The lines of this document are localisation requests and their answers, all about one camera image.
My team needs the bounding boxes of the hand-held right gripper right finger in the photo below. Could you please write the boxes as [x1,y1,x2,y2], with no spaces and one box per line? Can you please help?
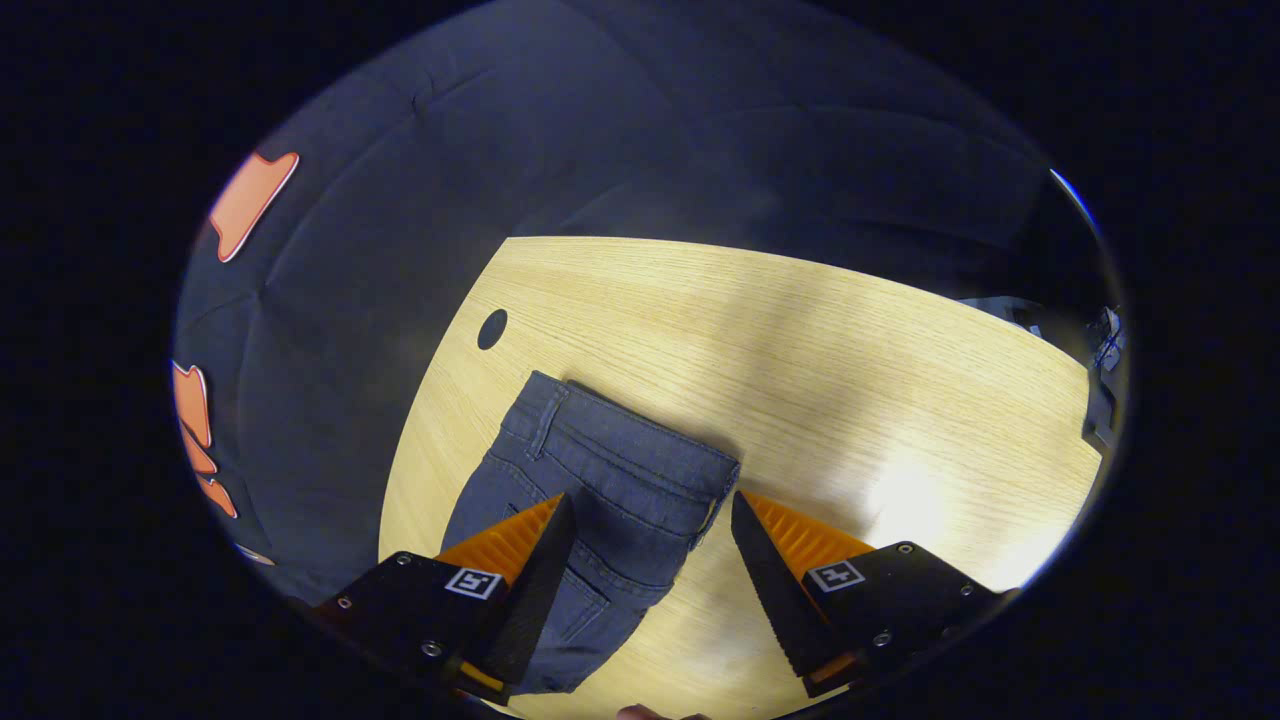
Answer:
[730,489,1022,700]

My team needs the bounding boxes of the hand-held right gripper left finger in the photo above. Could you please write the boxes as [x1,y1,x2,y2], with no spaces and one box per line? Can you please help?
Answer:
[308,491,579,703]

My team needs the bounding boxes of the dark blue jeans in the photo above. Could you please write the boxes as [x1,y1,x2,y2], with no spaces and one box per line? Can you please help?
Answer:
[440,370,743,696]

